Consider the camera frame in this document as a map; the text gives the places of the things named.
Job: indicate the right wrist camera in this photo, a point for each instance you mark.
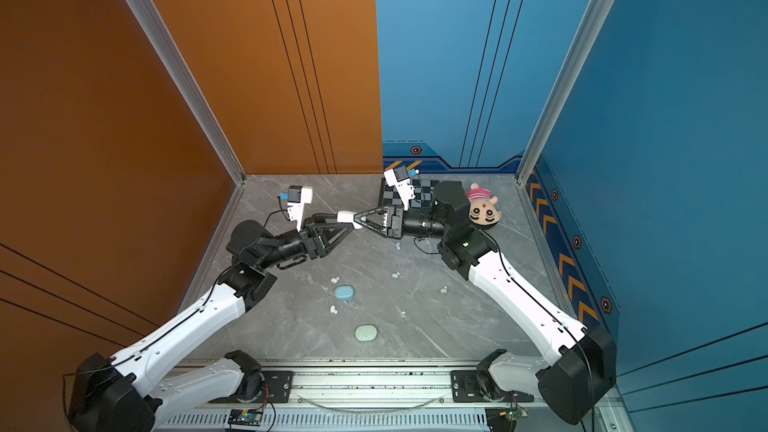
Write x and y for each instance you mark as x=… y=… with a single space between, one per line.
x=399 y=178

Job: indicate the left green circuit board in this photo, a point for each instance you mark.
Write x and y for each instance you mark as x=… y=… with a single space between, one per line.
x=245 y=417

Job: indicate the green earbud charging case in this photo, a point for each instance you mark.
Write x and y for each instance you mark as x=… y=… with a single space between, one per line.
x=366 y=333

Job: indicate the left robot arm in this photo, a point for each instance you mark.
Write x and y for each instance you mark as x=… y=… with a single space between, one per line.
x=129 y=391

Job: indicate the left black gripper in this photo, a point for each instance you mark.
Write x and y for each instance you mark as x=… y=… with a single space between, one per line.
x=313 y=245

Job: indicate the white earbud charging case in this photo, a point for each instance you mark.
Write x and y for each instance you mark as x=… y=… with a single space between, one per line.
x=348 y=217

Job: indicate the right green circuit board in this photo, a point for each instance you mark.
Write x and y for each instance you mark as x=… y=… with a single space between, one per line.
x=515 y=413

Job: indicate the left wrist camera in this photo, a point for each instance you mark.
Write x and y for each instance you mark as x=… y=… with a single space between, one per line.
x=293 y=202

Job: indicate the blue earbud charging case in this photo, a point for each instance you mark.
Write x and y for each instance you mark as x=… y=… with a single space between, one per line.
x=344 y=293

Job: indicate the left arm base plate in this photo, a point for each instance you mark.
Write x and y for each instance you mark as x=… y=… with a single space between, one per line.
x=271 y=387

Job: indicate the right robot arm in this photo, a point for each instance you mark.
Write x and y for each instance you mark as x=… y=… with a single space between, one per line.
x=576 y=366

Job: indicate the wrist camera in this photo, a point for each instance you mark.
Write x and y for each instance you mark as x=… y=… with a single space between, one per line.
x=293 y=202
x=399 y=178

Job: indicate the pink plush doll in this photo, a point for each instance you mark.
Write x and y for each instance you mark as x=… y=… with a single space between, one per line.
x=483 y=209

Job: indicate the green circuit board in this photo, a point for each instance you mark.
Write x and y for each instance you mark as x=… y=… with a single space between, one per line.
x=245 y=417
x=515 y=413

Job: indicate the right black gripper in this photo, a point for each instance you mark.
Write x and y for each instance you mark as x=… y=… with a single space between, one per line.
x=394 y=226

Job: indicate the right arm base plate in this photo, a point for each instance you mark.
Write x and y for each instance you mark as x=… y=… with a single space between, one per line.
x=470 y=386

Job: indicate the black grey checkerboard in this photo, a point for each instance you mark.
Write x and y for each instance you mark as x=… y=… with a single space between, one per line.
x=423 y=193

